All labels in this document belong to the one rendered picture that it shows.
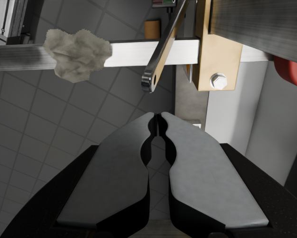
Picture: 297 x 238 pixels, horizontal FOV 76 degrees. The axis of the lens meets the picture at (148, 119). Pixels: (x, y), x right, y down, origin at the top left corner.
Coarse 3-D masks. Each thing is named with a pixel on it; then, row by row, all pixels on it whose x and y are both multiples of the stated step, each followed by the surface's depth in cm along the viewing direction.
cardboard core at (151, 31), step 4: (144, 24) 95; (148, 24) 93; (152, 24) 93; (156, 24) 93; (144, 28) 96; (148, 28) 94; (152, 28) 94; (156, 28) 94; (144, 32) 97; (148, 32) 95; (152, 32) 95; (156, 32) 95; (148, 36) 96; (152, 36) 96; (156, 36) 96; (160, 76) 108
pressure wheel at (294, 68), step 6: (276, 60) 22; (282, 60) 21; (288, 60) 20; (276, 66) 23; (282, 66) 22; (288, 66) 21; (294, 66) 20; (282, 72) 22; (288, 72) 21; (294, 72) 20; (288, 78) 22; (294, 78) 21; (294, 84) 22
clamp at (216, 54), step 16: (208, 0) 21; (208, 16) 21; (208, 32) 22; (208, 48) 23; (224, 48) 23; (240, 48) 23; (208, 64) 24; (224, 64) 24; (192, 80) 29; (208, 80) 25
